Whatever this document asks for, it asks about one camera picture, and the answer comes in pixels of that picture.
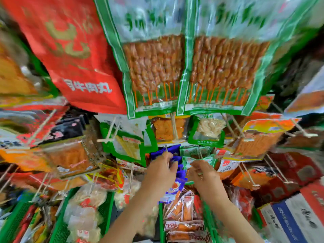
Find person's right hand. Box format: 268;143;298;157
187;159;224;201

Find person's left hand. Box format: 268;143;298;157
141;151;179;199

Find small green white snack packet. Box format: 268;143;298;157
181;155;219;173

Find blue snack packet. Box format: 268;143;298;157
150;145;188;203

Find green packet of orange snack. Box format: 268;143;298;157
148;115;191;145

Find group of white display hooks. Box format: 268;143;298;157
0;109;319;200

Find pile of orange stick packets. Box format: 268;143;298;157
163;190;212;243

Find green packet of white snack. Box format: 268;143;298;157
188;114;226;148

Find green packet of yellow strips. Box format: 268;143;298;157
99;121;153;168

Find green plastic basket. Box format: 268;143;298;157
158;201;218;243
49;187;116;243
0;198;34;243

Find orange and black snack packet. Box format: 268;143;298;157
231;166;275;191

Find red and yellow snack packet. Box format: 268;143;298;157
86;163;126;191

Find orange packet of fried strips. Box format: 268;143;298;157
223;118;302;161

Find pile of clear white-snack packets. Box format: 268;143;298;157
63;183;108;243

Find clear packet of orange snack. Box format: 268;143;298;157
40;136;105;178

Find green-edged meat skewer bag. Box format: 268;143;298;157
177;0;320;117
93;0;190;120

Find white and blue carton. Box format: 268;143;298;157
257;183;324;243

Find large red food bag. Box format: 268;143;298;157
0;0;127;116

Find yellow snack bag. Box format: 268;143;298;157
0;42;59;99

